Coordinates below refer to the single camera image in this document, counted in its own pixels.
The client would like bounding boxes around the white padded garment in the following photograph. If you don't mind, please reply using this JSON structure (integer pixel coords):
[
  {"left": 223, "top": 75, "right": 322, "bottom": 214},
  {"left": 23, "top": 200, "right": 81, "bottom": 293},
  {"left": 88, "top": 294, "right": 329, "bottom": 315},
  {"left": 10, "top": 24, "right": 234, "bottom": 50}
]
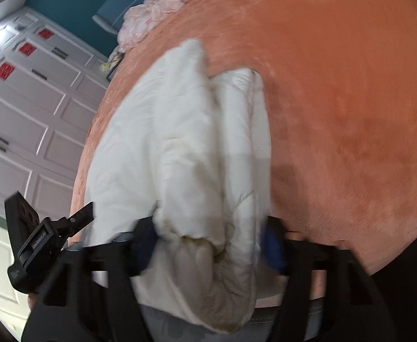
[{"left": 85, "top": 39, "right": 287, "bottom": 333}]

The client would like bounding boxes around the orange plush blanket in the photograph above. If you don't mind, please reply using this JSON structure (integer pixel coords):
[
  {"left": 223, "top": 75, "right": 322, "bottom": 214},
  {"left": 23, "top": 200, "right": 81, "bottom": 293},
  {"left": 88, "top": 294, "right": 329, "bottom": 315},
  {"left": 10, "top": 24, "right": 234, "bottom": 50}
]
[{"left": 71, "top": 0, "right": 417, "bottom": 309}]

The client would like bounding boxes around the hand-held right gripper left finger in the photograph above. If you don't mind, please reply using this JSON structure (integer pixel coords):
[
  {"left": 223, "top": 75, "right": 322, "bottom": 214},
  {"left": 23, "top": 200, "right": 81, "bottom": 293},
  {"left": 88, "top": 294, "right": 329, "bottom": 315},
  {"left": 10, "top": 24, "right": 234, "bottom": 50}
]
[{"left": 21, "top": 217, "right": 159, "bottom": 342}]

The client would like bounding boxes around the white panelled wardrobe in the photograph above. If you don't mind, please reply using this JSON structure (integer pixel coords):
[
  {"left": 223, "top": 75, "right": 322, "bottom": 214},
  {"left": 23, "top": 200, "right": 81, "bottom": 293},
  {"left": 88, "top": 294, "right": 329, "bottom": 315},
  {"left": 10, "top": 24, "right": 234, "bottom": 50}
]
[{"left": 0, "top": 7, "right": 111, "bottom": 218}]

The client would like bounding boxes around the pink quilt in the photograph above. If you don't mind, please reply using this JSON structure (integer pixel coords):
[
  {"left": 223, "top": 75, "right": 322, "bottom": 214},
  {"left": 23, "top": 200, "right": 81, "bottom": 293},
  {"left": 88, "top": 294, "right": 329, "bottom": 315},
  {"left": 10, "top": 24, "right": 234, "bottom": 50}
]
[{"left": 117, "top": 0, "right": 198, "bottom": 52}]

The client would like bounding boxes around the blue upholstered headboard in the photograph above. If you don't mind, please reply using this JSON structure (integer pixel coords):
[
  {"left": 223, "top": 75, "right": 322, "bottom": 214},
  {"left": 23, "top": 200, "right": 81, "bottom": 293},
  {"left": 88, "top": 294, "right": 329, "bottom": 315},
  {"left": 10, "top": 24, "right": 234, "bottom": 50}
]
[{"left": 92, "top": 0, "right": 186, "bottom": 35}]

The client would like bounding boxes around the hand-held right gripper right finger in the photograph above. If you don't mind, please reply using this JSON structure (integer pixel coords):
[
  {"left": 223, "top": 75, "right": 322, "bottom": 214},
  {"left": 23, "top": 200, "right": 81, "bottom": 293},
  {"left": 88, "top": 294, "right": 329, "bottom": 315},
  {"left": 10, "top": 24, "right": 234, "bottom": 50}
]
[{"left": 260, "top": 217, "right": 398, "bottom": 342}]

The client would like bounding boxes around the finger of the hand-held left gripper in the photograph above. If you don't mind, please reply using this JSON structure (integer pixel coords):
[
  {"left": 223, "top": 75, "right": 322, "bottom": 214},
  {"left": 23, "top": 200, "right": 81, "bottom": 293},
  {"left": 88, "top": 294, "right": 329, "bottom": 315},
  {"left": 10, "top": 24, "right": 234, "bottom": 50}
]
[{"left": 57, "top": 202, "right": 95, "bottom": 246}]

